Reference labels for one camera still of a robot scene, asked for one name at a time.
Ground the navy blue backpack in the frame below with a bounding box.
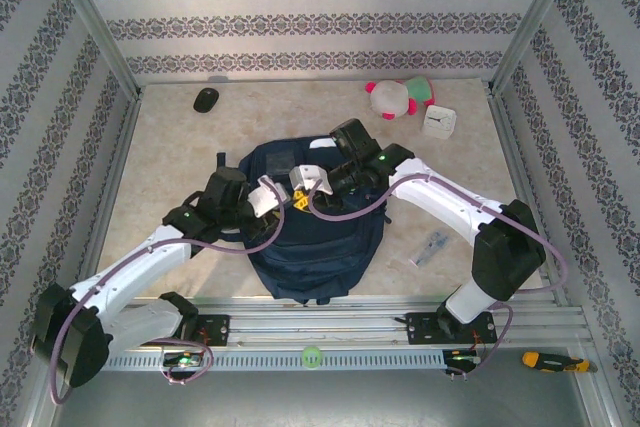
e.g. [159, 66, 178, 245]
[215, 134, 389, 306]

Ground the clear plastic ruler set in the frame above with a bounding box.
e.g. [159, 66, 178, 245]
[408, 230, 451, 268]

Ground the white pink green plush toy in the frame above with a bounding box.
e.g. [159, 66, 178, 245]
[364, 75, 435, 121]

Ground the white square alarm clock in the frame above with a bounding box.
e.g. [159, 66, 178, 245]
[422, 103, 458, 141]

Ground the black computer mouse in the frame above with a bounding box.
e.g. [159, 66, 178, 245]
[193, 88, 221, 114]

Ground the green tape roll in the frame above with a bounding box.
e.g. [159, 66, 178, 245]
[301, 345, 324, 370]

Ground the left controller board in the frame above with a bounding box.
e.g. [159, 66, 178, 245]
[162, 351, 204, 368]

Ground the controller board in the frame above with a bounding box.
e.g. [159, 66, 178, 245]
[444, 350, 481, 366]
[162, 351, 204, 368]

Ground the right controller board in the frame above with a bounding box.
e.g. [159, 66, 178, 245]
[444, 350, 481, 366]

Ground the yellow black utility knife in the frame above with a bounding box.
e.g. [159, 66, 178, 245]
[521, 351, 599, 375]

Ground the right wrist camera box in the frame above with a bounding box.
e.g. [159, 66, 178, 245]
[288, 164, 334, 196]

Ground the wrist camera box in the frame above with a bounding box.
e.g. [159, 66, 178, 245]
[247, 176, 291, 218]
[288, 164, 334, 196]

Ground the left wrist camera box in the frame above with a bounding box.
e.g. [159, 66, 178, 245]
[247, 176, 291, 218]

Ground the aluminium side rail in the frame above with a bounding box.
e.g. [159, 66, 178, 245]
[487, 86, 569, 308]
[67, 89, 144, 313]

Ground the aluminium mounting rail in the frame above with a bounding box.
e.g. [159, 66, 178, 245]
[47, 296, 594, 354]

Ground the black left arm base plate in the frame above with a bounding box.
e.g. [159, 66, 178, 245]
[139, 314, 232, 348]

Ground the slotted grey cable duct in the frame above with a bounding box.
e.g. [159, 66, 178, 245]
[67, 350, 446, 372]

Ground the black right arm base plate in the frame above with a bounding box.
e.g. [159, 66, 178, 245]
[394, 311, 499, 347]

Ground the aluminium frame post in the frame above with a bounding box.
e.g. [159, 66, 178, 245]
[488, 0, 585, 96]
[42, 0, 144, 98]

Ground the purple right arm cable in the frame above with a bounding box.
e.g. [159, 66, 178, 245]
[307, 174, 569, 384]

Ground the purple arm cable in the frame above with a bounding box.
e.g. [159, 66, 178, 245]
[49, 175, 286, 406]
[307, 174, 569, 384]

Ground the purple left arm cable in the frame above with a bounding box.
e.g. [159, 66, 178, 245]
[49, 175, 286, 406]

